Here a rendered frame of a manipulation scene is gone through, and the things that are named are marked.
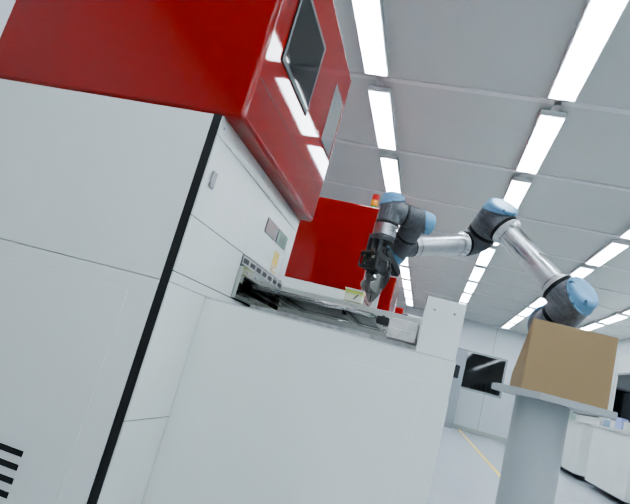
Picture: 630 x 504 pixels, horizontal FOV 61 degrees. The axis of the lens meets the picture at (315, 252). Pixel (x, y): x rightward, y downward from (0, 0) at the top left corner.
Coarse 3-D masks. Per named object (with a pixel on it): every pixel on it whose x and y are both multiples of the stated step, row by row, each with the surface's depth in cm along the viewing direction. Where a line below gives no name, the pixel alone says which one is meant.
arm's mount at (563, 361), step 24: (528, 336) 165; (552, 336) 162; (576, 336) 161; (600, 336) 160; (528, 360) 161; (552, 360) 160; (576, 360) 159; (600, 360) 158; (528, 384) 160; (552, 384) 159; (576, 384) 158; (600, 384) 157
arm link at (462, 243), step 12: (468, 228) 205; (396, 240) 182; (420, 240) 188; (432, 240) 191; (444, 240) 194; (456, 240) 198; (468, 240) 200; (480, 240) 201; (396, 252) 184; (408, 252) 184; (420, 252) 188; (432, 252) 191; (444, 252) 195; (456, 252) 199; (468, 252) 201; (480, 252) 205
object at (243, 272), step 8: (240, 272) 153; (248, 272) 157; (240, 280) 153; (256, 280) 166; (264, 280) 173; (240, 288) 154; (272, 288) 183; (232, 296) 152; (240, 296) 156; (248, 296) 162; (248, 304) 164; (256, 304) 171; (264, 304) 178
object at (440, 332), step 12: (432, 300) 130; (444, 300) 130; (432, 312) 130; (444, 312) 129; (456, 312) 129; (432, 324) 129; (444, 324) 129; (456, 324) 128; (420, 336) 129; (432, 336) 128; (444, 336) 128; (456, 336) 127; (420, 348) 128; (432, 348) 128; (444, 348) 127; (456, 348) 127
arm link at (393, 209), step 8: (392, 192) 175; (384, 200) 175; (392, 200) 173; (400, 200) 174; (384, 208) 174; (392, 208) 173; (400, 208) 174; (384, 216) 173; (392, 216) 173; (400, 216) 174; (400, 224) 177
